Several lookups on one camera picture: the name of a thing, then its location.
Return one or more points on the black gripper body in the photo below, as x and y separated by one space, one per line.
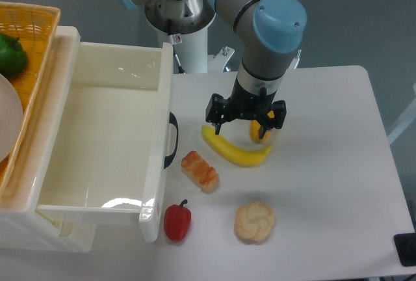
248 102

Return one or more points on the rectangular toasted bread loaf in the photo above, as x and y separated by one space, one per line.
200 172

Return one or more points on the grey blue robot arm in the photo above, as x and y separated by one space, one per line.
271 31

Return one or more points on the round flower-shaped bread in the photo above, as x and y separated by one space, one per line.
254 221

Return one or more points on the yellow bell pepper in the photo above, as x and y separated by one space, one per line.
254 133

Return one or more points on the yellow banana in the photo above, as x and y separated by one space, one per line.
234 154

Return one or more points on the red bell pepper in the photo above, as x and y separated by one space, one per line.
177 220

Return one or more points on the white plastic drawer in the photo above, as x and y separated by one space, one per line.
107 162

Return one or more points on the black device at edge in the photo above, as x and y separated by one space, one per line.
405 247

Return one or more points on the white round plate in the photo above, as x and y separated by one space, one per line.
11 117

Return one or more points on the yellow wicker basket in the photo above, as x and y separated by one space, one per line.
35 26

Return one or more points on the green bell pepper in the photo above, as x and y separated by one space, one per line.
13 58

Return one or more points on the white plastic drawer cabinet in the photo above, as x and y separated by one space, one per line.
22 226

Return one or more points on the black drawer handle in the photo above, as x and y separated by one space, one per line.
173 140

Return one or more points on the white mounting bracket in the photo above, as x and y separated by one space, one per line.
219 62

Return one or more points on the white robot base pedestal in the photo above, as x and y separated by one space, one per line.
192 51

